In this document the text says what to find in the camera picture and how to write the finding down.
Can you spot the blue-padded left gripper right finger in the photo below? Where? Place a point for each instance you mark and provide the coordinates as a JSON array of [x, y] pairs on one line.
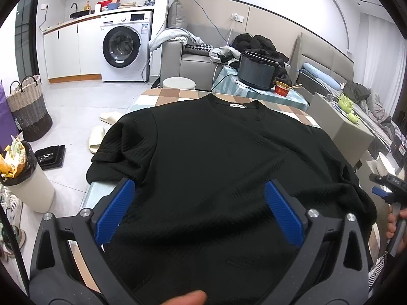
[[288, 212]]

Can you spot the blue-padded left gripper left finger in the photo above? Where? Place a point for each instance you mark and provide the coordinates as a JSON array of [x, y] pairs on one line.
[[110, 210]]

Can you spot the black knit t-shirt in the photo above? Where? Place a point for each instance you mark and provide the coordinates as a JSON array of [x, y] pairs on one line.
[[216, 177]]

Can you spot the black clothes pile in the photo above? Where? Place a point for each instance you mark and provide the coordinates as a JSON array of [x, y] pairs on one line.
[[263, 46]]

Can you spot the person's right hand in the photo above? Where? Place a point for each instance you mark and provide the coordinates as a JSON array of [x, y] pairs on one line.
[[392, 221]]

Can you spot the person's left hand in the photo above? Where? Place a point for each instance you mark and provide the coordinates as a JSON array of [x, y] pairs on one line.
[[192, 298]]

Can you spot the checkered brown blue tablecloth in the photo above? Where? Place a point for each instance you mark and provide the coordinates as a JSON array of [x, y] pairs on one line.
[[178, 96]]

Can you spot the white trash bin black bag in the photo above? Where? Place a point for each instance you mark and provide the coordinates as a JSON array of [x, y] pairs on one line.
[[22, 175]]

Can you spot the beige slipper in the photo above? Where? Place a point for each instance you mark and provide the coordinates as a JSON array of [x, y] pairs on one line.
[[99, 131]]

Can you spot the black tray on floor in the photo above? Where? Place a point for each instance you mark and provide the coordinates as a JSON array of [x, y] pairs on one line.
[[51, 157]]

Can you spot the green plush toy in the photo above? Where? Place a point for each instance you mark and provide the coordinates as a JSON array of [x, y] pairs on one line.
[[346, 106]]

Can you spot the grey side cabinet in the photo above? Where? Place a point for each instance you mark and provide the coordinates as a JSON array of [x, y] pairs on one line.
[[351, 139]]

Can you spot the purple bag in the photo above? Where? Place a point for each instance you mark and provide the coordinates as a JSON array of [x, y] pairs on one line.
[[7, 125]]

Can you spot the red instant noodle cup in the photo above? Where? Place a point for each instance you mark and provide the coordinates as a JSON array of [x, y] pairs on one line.
[[283, 89]]

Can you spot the woven laundry basket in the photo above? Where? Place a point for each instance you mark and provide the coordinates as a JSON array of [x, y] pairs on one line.
[[28, 108]]

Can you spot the teal checkered small tablecloth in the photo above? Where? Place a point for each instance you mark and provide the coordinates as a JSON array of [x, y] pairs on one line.
[[227, 82]]

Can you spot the white round stool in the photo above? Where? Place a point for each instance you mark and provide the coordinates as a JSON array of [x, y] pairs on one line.
[[178, 83]]

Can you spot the white kitchen cabinet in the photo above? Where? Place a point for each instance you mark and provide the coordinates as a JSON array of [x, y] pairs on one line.
[[73, 52]]

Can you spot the grey sofa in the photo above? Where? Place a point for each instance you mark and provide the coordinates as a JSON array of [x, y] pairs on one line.
[[216, 22]]

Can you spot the white front-load washing machine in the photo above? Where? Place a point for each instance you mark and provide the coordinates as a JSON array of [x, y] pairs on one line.
[[125, 53]]

